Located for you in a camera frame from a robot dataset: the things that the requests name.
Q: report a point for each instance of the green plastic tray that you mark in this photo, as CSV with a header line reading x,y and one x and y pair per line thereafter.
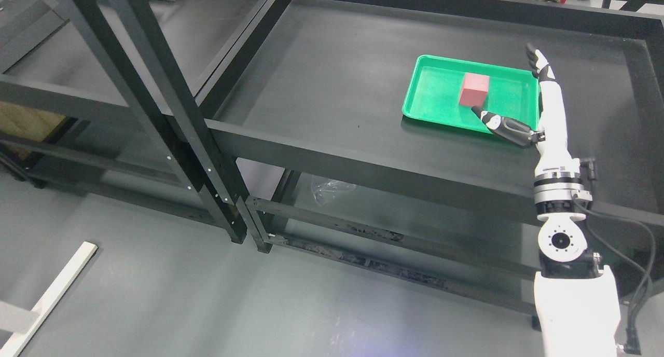
x,y
436,85

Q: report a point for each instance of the black metal shelf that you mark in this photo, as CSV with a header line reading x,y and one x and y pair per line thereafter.
x,y
100,96
313,86

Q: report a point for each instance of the black metal shelf left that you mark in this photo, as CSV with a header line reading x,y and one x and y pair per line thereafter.
x,y
100,96

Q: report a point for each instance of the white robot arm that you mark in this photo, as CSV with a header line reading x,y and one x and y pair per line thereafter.
x,y
575,293

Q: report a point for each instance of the pink foam block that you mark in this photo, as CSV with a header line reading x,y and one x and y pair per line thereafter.
x,y
474,90

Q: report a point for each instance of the clear plastic bag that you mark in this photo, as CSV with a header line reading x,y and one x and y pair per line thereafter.
x,y
325,190

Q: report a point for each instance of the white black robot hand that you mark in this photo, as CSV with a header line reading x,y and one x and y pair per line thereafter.
x,y
550,137

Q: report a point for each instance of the black metal shelf right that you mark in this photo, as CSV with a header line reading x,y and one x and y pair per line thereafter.
x,y
313,86

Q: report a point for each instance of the white table leg base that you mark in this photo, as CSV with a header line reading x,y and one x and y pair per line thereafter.
x,y
23,323

